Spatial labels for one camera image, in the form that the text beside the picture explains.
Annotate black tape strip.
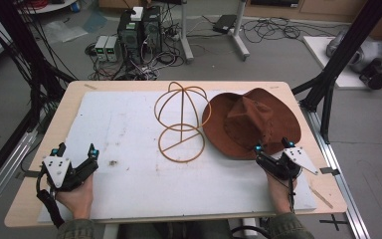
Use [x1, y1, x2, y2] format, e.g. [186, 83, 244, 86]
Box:
[318, 166, 341, 176]
[15, 169, 42, 180]

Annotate white foam board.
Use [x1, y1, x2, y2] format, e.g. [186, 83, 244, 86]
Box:
[37, 90, 318, 224]

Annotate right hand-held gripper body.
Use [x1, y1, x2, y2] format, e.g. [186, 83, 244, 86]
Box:
[255, 145, 319, 181]

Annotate aluminium rail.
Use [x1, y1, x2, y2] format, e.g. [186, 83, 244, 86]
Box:
[0, 128, 45, 221]
[299, 102, 373, 239]

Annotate white box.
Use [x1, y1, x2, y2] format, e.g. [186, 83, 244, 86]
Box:
[130, 6, 144, 22]

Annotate flat black box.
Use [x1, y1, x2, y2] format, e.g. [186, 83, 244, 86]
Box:
[211, 13, 239, 35]

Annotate clear plastic sheet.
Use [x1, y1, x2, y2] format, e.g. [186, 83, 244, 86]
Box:
[41, 19, 90, 44]

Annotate black frame post with cables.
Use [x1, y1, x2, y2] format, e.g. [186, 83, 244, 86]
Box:
[0, 0, 78, 134]

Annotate grey robot part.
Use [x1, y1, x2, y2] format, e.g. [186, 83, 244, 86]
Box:
[325, 31, 382, 75]

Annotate person's right hand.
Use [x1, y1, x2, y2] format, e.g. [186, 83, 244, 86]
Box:
[265, 170, 298, 215]

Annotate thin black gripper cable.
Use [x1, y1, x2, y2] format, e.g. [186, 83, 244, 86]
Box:
[286, 175, 297, 214]

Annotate white desk leg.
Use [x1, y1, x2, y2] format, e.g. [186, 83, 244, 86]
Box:
[230, 0, 252, 62]
[178, 0, 195, 65]

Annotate person's left hand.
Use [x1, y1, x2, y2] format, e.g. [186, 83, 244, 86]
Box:
[55, 172, 95, 221]

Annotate white round table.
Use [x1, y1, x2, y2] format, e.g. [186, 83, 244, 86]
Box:
[15, 0, 82, 15]

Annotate brown wide-brimmed hat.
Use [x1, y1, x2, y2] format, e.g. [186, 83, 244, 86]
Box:
[201, 87, 302, 161]

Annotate thick black sleeved cable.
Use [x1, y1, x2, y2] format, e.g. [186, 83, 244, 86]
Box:
[35, 168, 66, 230]

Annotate tan wire hat stand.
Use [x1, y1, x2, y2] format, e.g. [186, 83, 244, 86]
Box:
[153, 81, 213, 164]

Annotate tangle of black floor cables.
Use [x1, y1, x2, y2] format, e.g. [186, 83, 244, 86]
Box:
[241, 16, 340, 45]

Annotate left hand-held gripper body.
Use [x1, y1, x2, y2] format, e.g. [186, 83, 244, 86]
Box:
[41, 154, 99, 192]

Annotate person's legs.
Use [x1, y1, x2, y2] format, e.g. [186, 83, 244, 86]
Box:
[116, 220, 234, 239]

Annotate black tape cross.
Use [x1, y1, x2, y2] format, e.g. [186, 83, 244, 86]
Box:
[318, 213, 349, 232]

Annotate grey power supply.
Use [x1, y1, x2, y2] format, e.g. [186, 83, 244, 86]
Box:
[104, 35, 120, 64]
[94, 35, 110, 63]

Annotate white platform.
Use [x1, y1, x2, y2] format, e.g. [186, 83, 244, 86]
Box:
[301, 35, 382, 91]

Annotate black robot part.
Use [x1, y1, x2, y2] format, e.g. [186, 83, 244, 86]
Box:
[358, 57, 382, 91]

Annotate black computer tower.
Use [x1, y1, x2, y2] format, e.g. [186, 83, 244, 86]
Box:
[141, 5, 164, 56]
[116, 9, 144, 67]

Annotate black cable loop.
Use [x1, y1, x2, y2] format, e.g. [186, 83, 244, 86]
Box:
[230, 224, 272, 239]

